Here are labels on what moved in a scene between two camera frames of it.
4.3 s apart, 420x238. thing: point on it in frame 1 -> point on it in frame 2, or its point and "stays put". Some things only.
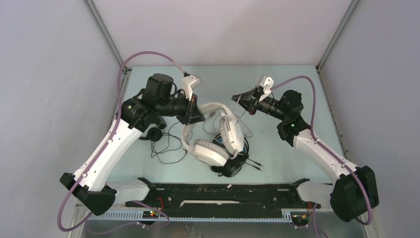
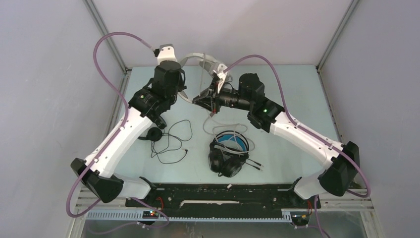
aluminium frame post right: (348, 15) stays put
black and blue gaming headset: (235, 163) stays put
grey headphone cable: (244, 122) -> (221, 138)
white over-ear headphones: (232, 137) -> (207, 62)
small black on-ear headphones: (154, 134) stays put
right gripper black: (249, 100) -> (211, 99)
